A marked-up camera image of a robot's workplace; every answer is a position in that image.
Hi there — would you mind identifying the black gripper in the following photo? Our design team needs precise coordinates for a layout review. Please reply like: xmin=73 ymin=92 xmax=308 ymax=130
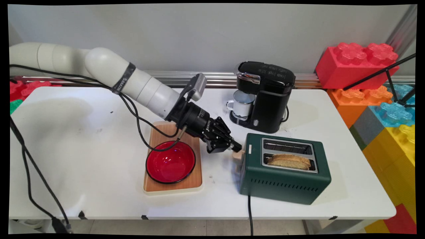
xmin=165 ymin=98 xmax=243 ymax=154

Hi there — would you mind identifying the white enamel mug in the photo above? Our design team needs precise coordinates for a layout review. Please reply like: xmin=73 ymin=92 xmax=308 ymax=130
xmin=226 ymin=90 xmax=256 ymax=118

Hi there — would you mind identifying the wooden tray with cream rim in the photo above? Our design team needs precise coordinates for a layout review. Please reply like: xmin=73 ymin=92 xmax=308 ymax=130
xmin=143 ymin=121 xmax=203 ymax=195

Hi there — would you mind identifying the red bowl with black rim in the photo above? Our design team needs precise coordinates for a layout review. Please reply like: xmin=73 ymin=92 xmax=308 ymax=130
xmin=145 ymin=140 xmax=197 ymax=185

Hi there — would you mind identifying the black coffee maker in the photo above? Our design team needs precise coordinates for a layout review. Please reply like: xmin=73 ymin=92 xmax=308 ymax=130
xmin=229 ymin=61 xmax=297 ymax=134

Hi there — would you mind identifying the toasted bread slice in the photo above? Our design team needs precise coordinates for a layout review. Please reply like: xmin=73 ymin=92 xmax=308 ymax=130
xmin=267 ymin=154 xmax=312 ymax=171

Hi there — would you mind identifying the green toaster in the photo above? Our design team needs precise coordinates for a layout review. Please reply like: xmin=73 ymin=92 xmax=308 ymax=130
xmin=239 ymin=133 xmax=332 ymax=205

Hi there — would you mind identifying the big orange toy brick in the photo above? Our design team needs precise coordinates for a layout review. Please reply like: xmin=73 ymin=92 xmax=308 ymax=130
xmin=327 ymin=86 xmax=393 ymax=129

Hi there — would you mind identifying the white table leg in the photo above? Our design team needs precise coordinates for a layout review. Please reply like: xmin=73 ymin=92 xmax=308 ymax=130
xmin=303 ymin=219 xmax=377 ymax=235

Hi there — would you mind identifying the big red toy brick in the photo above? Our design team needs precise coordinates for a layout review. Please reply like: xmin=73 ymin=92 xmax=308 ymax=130
xmin=315 ymin=42 xmax=400 ymax=90

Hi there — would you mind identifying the big grey toy brick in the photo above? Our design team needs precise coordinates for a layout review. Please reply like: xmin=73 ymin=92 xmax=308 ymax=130
xmin=352 ymin=107 xmax=386 ymax=147

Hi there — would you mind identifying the big blue toy brick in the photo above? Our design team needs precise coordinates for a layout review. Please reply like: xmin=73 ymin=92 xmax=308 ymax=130
xmin=369 ymin=84 xmax=416 ymax=128

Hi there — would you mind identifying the big yellow toy brick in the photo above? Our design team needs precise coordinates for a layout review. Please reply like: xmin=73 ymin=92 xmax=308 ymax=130
xmin=362 ymin=124 xmax=417 ymax=234

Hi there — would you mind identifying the black tripod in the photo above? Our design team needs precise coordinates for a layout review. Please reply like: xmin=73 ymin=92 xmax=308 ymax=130
xmin=343 ymin=54 xmax=416 ymax=109

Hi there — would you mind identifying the red foam block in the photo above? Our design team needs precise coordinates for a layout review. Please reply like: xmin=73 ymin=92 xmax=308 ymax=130
xmin=383 ymin=204 xmax=417 ymax=234

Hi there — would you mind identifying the aluminium wall rail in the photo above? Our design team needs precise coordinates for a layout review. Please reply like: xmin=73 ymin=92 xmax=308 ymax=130
xmin=10 ymin=70 xmax=415 ymax=90

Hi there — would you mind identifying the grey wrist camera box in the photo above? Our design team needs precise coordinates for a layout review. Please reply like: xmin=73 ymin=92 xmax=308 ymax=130
xmin=180 ymin=73 xmax=208 ymax=102

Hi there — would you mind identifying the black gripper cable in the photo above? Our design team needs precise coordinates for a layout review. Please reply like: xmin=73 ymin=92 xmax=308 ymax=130
xmin=118 ymin=93 xmax=188 ymax=152

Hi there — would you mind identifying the black toaster power cord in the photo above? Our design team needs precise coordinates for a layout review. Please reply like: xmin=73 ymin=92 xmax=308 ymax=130
xmin=247 ymin=195 xmax=255 ymax=235

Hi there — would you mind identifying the black strap on arm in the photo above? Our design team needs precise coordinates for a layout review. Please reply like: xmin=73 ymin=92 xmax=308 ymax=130
xmin=112 ymin=62 xmax=136 ymax=96

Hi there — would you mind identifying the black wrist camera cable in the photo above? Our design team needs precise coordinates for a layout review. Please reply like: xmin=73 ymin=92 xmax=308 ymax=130
xmin=9 ymin=64 xmax=181 ymax=138

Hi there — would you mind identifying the black floor cable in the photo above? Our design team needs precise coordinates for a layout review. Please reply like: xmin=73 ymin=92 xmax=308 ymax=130
xmin=9 ymin=116 xmax=73 ymax=233

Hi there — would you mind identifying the aluminium corner post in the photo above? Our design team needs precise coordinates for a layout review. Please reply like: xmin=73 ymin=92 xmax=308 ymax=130
xmin=385 ymin=5 xmax=417 ymax=61

